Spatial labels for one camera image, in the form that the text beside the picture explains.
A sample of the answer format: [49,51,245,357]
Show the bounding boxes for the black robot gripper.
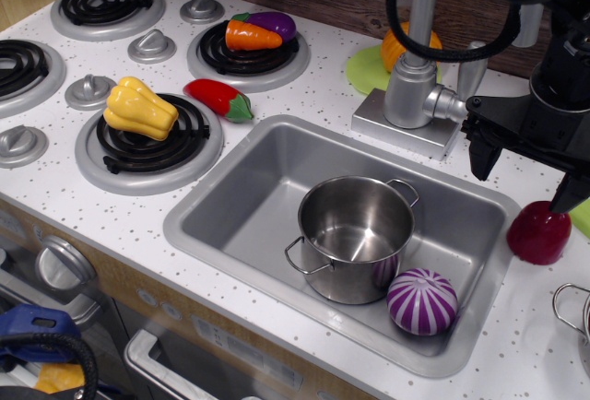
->
[462,65,590,214]

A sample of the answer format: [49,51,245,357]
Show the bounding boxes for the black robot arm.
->
[462,0,589,213]

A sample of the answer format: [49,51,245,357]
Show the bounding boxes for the stainless steel pot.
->
[285,176,420,305]

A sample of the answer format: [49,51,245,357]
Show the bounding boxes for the grey toy sink basin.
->
[163,115,519,378]

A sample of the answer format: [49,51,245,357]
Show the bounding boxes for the green object at edge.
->
[569,199,590,238]

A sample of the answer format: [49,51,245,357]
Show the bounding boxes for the silver toy faucet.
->
[352,0,488,160]

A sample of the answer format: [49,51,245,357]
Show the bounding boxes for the purple white striped onion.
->
[386,268,458,336]

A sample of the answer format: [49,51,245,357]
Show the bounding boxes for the orange toy pumpkin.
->
[380,29,443,73]

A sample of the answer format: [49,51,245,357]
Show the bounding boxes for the light green round mat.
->
[346,44,443,96]

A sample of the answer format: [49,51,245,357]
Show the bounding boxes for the back right stove burner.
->
[187,21,311,93]

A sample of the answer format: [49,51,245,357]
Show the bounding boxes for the stove burner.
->
[75,94,224,195]
[187,21,311,93]
[1,40,66,118]
[50,0,165,41]

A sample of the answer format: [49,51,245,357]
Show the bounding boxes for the purple toy eggplant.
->
[245,12,297,42]

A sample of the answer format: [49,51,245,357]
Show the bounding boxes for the red toy chili pepper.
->
[183,78,254,124]

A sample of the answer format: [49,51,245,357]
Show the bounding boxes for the orange toy carrot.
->
[225,13,283,51]

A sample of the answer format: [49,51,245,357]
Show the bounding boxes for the silver stove knob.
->
[127,29,177,65]
[180,0,225,25]
[1,125,49,169]
[65,75,116,111]

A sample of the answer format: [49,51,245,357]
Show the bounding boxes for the yellow toy bell pepper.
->
[102,76,179,141]

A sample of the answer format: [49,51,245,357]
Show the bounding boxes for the front right stove burner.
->
[75,94,224,195]

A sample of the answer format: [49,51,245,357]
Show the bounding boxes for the back left stove burner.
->
[50,0,165,41]

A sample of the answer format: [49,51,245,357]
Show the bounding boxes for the silver round oven dial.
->
[35,235,97,297]

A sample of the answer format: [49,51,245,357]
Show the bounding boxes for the front left stove burner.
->
[1,40,66,118]

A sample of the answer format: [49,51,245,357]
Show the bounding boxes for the yellow cloth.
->
[34,363,85,394]

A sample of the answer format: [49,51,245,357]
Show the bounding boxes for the blue clamp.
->
[1,304,81,364]

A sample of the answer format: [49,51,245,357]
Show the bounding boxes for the steel pot handle at edge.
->
[552,283,589,348]

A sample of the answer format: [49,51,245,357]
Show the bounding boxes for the black braided cable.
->
[384,0,522,63]

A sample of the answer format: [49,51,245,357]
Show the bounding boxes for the silver oven door handle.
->
[124,329,236,399]

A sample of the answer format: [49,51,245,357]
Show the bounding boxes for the black cable loop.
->
[0,331,100,400]

